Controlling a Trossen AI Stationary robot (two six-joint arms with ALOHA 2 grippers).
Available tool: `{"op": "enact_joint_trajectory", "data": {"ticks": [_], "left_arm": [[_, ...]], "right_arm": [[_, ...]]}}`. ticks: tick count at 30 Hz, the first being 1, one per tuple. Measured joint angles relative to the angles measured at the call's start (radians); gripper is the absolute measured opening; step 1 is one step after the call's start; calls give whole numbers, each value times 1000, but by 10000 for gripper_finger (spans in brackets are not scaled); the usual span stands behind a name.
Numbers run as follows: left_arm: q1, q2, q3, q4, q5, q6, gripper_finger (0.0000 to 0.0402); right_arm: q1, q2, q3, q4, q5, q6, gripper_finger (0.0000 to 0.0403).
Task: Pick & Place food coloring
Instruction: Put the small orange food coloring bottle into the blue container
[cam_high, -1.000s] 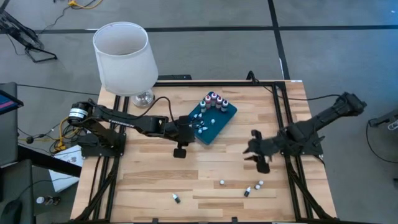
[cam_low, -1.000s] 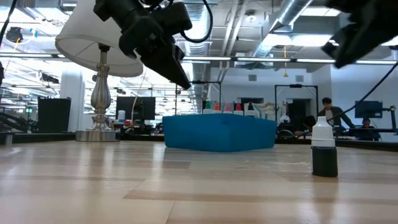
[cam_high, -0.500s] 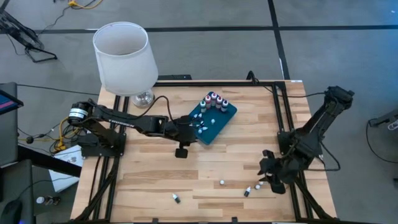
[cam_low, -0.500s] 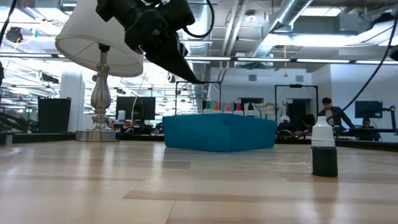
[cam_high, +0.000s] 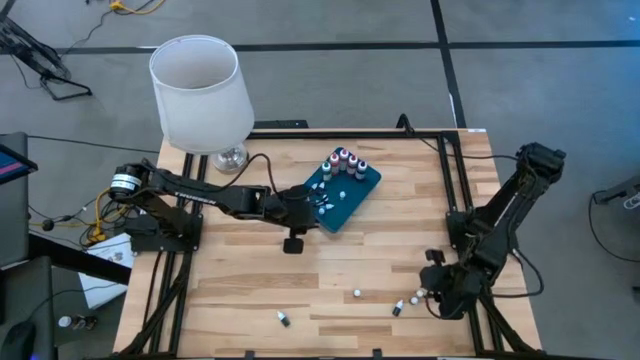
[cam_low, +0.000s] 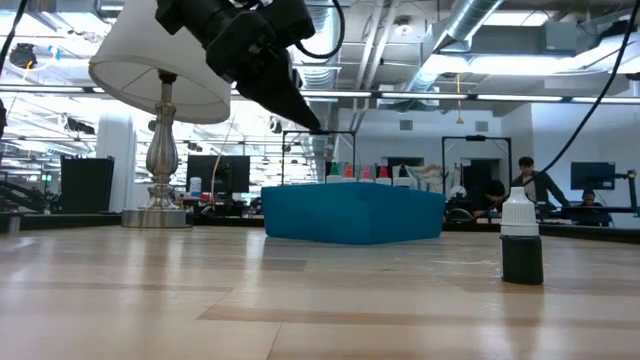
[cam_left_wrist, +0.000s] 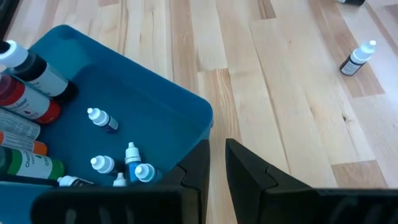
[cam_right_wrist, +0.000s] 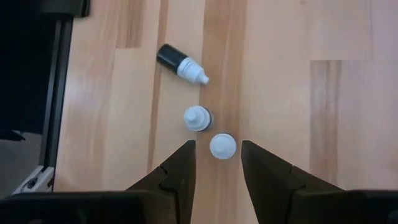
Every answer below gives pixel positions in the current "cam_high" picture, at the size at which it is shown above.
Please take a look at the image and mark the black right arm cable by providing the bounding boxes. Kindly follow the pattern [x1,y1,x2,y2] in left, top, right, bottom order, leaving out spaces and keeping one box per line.
[397,113,524,162]

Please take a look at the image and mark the black desk beam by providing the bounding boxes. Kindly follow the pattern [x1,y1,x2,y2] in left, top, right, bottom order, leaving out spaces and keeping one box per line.
[27,232,132,286]

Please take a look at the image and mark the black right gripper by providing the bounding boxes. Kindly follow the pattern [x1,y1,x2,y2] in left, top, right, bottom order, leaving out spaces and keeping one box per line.
[420,263,485,321]

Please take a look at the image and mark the white paper sheet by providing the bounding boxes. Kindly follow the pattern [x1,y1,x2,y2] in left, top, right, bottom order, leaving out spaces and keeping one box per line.
[78,232,137,310]

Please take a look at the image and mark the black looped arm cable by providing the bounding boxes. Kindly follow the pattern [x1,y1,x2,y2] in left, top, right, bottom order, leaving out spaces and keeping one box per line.
[479,247,545,300]

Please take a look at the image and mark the long black floor cable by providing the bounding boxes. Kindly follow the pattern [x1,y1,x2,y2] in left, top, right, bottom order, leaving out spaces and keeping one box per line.
[27,133,161,155]

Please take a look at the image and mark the yellow coiled floor cable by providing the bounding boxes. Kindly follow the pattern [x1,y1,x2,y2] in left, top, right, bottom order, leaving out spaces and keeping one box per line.
[87,185,132,246]

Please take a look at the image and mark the black floor stand foot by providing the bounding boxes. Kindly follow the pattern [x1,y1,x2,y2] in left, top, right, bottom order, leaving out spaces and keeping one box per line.
[592,174,640,206]

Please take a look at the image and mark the black power strip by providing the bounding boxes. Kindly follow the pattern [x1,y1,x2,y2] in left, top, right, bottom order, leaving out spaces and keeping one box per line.
[253,119,310,130]

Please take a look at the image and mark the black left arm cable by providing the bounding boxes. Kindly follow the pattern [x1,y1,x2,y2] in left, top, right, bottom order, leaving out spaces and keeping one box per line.
[232,152,277,197]

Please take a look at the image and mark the dark small bottles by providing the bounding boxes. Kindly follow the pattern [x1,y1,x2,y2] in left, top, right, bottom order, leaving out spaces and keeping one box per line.
[73,313,99,331]

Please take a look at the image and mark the black computer mouse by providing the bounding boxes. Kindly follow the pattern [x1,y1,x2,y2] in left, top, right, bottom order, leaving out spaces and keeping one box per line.
[2,319,39,360]

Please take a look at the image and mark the black tripod stand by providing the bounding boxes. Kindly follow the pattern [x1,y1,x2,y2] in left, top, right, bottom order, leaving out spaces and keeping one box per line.
[0,14,94,102]

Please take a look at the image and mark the blue plastic tray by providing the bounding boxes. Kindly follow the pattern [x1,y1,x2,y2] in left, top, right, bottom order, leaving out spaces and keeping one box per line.
[303,146,383,235]

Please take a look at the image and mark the thin black floor cable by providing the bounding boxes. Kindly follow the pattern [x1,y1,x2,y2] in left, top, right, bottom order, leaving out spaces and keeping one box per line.
[587,192,640,264]

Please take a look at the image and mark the white shade silver table lamp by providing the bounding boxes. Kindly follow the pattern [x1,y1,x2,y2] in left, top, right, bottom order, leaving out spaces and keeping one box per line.
[148,33,256,175]

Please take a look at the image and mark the open laptop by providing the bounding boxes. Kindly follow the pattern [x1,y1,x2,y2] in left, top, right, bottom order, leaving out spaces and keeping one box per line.
[0,142,40,186]

